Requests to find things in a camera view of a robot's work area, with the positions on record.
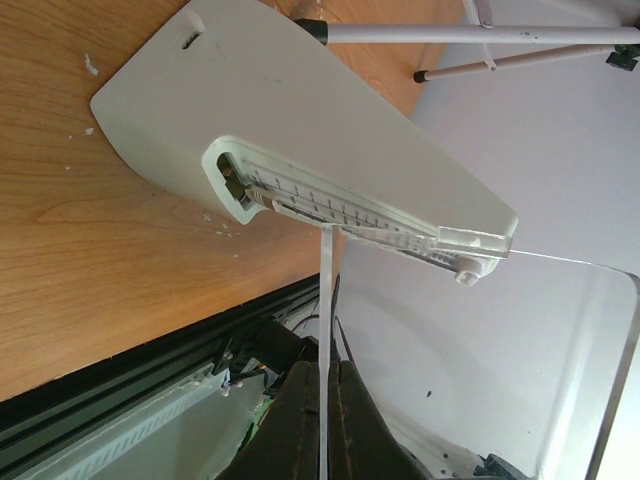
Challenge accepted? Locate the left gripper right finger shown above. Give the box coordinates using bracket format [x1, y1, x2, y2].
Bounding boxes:
[329, 361, 431, 480]

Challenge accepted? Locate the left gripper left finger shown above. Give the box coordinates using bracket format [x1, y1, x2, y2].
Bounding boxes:
[218, 361, 319, 480]

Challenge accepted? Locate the clear plastic metronome cover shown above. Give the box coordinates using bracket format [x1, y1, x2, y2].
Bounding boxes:
[320, 230, 639, 479]

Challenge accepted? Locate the white metronome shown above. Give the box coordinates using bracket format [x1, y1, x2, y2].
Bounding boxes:
[90, 1, 518, 285]

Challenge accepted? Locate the light blue cable duct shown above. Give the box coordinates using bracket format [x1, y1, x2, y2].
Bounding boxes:
[0, 370, 226, 480]

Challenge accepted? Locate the black aluminium frame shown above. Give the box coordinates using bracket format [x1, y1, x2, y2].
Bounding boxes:
[1, 275, 319, 469]

